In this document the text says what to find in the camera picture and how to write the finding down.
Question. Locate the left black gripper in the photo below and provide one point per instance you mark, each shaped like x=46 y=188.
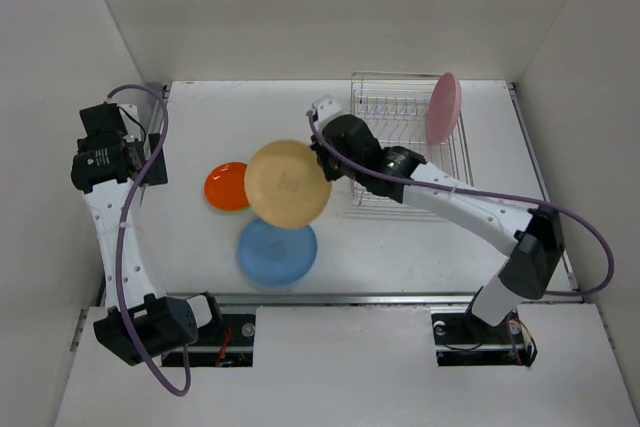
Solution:
x=154 y=173

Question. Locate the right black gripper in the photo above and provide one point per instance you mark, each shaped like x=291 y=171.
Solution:
x=329 y=172

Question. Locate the tan beige plate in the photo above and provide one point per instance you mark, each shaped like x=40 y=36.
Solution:
x=285 y=186

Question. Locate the orange plate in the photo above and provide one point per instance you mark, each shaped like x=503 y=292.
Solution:
x=224 y=186

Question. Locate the blue plate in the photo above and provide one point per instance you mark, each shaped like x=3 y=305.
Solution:
x=275 y=257

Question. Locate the green plate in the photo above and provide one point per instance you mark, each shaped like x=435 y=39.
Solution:
x=226 y=211

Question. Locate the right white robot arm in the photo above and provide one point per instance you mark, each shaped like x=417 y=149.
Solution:
x=527 y=233

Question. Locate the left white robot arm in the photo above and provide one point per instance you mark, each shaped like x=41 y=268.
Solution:
x=104 y=168

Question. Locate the pink plate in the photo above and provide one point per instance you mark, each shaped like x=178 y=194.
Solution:
x=444 y=109

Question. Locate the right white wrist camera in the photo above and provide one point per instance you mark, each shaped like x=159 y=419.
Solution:
x=325 y=110

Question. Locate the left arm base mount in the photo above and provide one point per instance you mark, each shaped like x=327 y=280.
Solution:
x=231 y=347

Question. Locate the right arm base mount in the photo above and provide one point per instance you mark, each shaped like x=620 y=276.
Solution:
x=464 y=341

